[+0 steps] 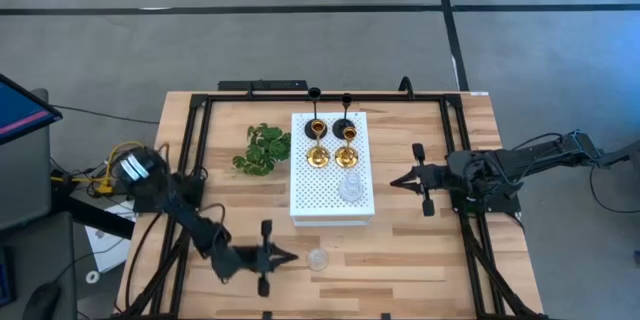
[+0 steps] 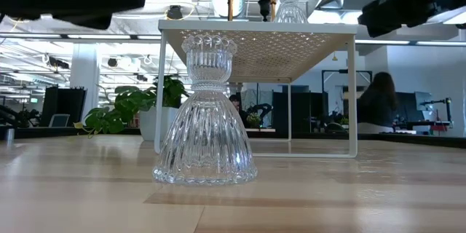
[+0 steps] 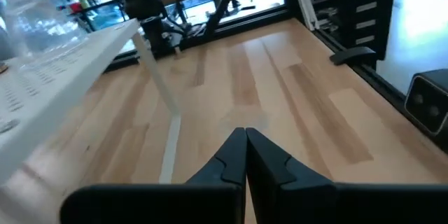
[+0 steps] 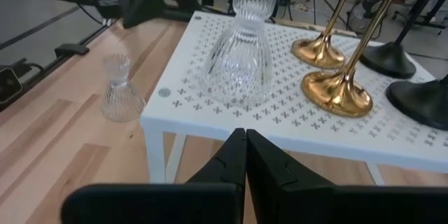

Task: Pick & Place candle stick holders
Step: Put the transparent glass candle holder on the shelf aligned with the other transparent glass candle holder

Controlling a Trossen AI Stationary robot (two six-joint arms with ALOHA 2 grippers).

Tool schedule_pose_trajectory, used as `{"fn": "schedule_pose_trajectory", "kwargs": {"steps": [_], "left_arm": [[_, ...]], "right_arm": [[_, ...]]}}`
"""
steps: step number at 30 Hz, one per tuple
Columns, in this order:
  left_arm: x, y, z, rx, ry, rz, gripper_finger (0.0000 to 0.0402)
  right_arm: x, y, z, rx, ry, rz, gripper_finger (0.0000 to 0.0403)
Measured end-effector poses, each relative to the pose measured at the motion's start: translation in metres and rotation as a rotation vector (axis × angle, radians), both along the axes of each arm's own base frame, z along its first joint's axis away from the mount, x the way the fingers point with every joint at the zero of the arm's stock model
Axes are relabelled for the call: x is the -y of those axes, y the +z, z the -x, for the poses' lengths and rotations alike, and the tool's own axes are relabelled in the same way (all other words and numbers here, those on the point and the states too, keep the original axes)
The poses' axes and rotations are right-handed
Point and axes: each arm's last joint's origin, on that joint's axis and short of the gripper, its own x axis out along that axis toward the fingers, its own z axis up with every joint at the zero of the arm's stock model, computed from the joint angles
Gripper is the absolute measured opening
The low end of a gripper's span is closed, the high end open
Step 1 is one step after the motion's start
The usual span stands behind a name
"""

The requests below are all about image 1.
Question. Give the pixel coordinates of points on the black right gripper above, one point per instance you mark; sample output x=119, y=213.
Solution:
x=436, y=177

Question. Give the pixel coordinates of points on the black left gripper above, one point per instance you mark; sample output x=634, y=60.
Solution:
x=252, y=259

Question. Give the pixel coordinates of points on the clear ribbed glass candle holder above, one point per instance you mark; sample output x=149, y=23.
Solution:
x=350, y=190
x=317, y=259

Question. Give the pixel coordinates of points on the gold brass candlestick holder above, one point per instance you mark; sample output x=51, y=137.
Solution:
x=346, y=159
x=318, y=159

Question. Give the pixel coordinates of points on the tall black candlestick holder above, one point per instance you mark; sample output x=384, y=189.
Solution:
x=308, y=132
x=338, y=127

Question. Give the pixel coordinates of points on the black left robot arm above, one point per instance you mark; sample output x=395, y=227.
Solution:
x=195, y=225

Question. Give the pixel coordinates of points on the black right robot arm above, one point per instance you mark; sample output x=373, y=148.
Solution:
x=540, y=155

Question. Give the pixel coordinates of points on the white perforated metal shelf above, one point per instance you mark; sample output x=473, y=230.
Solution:
x=320, y=195

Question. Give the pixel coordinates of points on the green leafy plant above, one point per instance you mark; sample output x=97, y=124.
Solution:
x=265, y=147

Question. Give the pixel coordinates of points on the white cardboard box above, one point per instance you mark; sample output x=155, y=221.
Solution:
x=107, y=250

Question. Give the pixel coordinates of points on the black power strip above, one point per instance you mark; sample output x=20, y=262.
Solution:
x=260, y=85

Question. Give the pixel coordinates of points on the black stand beam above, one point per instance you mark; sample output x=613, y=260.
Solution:
x=95, y=217

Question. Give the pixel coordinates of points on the white tape roll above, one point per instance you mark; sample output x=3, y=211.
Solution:
x=87, y=276

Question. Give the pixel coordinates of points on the computer monitor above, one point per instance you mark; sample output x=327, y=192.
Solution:
x=20, y=110

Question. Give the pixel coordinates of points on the black clamp bracket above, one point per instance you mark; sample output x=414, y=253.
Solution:
x=385, y=316
x=267, y=316

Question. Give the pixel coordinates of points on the black aluminium table frame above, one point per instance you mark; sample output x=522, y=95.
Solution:
x=325, y=96

